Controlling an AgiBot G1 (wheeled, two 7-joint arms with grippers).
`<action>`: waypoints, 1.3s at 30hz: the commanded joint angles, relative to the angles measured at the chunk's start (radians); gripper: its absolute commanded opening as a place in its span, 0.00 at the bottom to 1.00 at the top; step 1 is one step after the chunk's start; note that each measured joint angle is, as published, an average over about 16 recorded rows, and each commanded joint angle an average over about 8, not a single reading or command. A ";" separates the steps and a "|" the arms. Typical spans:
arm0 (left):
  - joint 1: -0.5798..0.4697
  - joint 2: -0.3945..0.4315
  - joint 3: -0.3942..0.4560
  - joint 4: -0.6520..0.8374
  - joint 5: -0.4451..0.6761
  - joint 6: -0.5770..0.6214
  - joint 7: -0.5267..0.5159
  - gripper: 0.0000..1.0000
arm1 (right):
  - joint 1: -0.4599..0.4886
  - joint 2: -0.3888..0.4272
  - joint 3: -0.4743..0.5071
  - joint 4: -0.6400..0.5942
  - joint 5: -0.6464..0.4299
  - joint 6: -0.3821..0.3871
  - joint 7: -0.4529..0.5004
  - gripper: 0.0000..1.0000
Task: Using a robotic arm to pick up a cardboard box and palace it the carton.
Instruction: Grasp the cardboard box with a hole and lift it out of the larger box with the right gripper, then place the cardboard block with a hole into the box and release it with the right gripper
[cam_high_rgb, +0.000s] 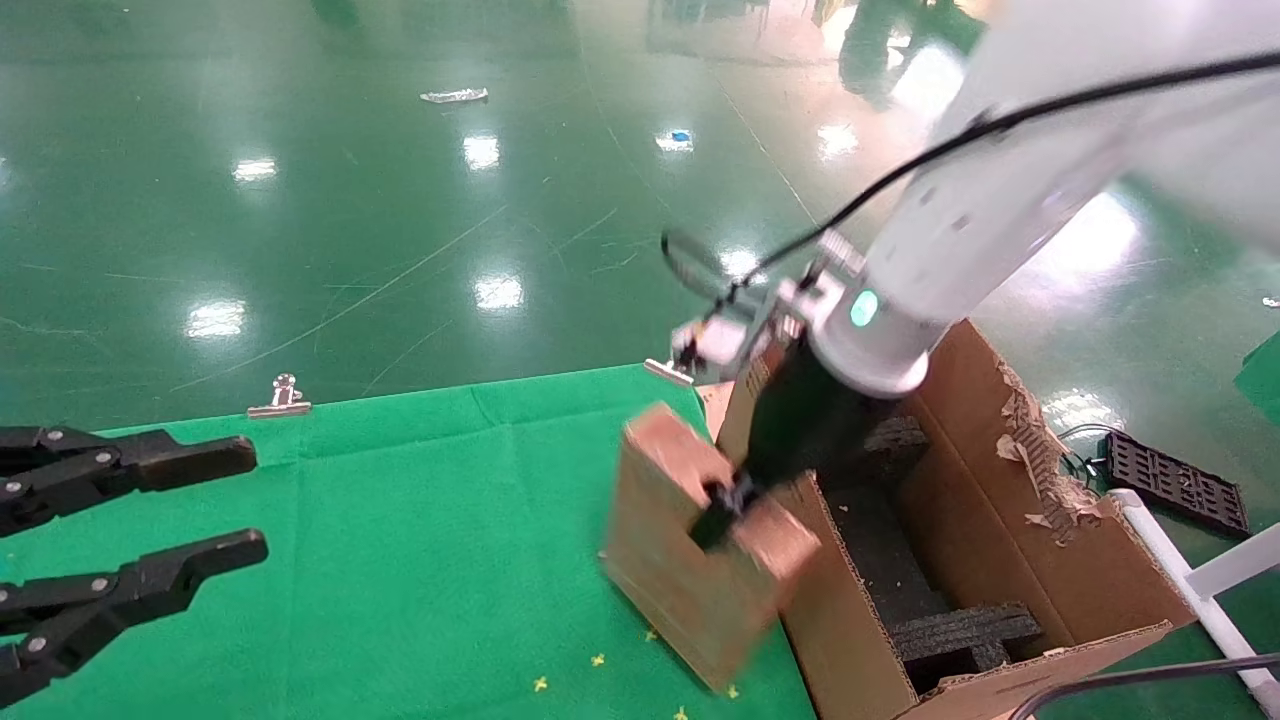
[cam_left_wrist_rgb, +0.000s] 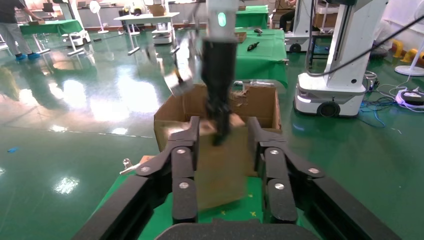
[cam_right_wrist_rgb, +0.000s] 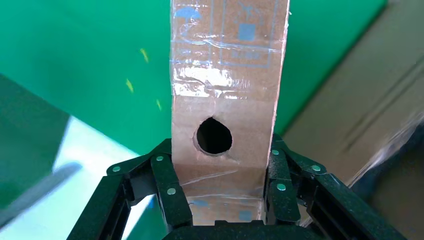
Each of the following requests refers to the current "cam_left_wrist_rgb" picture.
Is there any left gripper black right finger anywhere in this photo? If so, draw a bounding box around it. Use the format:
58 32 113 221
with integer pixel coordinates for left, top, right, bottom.
246 116 402 240

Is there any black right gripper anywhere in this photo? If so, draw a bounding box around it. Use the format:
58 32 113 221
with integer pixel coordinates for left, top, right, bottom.
200 38 238 147

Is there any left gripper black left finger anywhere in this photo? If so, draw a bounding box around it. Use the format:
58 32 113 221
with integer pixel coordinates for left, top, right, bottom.
72 115 201 240

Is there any small taped cardboard box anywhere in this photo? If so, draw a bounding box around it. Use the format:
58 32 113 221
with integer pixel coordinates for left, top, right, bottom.
193 114 254 211

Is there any small white robot base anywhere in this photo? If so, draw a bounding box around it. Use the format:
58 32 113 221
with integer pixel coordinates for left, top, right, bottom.
151 23 176 46

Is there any large open brown carton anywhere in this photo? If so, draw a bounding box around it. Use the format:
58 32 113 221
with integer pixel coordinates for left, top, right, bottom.
153 82 283 178

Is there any plain brown cardboard box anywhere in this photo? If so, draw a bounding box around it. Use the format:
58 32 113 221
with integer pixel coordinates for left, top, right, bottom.
147 3 167 17

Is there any seated person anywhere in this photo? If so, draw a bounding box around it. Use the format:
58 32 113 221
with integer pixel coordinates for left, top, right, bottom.
278 0 299 32

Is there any white table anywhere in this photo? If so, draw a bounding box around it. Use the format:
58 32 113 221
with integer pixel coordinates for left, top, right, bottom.
113 12 181 56

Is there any large white wheeled robot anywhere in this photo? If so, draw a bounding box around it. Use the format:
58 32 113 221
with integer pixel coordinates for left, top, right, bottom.
293 0 388 118

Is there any white robot with column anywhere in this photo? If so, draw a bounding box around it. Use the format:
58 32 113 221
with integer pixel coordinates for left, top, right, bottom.
52 0 92 47

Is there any white round fan base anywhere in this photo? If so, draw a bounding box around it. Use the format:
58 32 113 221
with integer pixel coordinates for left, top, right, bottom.
394 43 424 77

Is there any yellow floor bumper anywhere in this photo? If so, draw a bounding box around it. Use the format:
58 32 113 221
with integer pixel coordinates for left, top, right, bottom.
400 48 424 65
392 39 405 59

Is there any long green covered table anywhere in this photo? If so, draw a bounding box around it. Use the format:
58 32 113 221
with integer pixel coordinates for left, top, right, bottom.
19 19 84 37

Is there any standing person dark shirt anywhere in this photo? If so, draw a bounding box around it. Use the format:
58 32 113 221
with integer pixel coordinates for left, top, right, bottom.
0 0 44 62

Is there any long hanging black cable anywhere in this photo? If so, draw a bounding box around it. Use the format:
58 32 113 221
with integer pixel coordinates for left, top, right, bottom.
306 14 424 78

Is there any blue floor cable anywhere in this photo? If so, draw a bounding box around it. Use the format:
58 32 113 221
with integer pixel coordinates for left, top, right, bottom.
359 99 398 129

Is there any white pedestal fan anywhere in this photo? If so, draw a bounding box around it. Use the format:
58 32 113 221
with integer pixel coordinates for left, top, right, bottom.
88 0 110 35

